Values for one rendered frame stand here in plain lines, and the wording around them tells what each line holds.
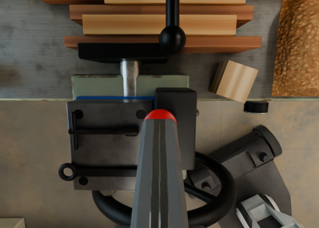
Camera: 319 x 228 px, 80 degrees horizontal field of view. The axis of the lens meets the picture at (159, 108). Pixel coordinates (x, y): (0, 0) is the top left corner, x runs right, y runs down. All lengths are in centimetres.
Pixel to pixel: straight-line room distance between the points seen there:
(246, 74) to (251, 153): 93
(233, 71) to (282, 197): 123
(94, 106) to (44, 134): 126
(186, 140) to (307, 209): 166
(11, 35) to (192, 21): 25
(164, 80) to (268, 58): 17
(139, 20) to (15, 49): 20
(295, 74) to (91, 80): 27
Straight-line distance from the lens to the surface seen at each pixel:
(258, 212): 116
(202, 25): 23
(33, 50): 34
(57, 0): 32
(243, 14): 26
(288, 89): 33
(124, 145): 20
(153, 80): 23
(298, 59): 32
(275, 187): 139
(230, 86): 27
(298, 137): 154
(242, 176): 127
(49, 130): 142
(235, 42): 24
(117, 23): 23
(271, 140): 122
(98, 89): 24
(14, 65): 36
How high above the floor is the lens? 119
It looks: 80 degrees down
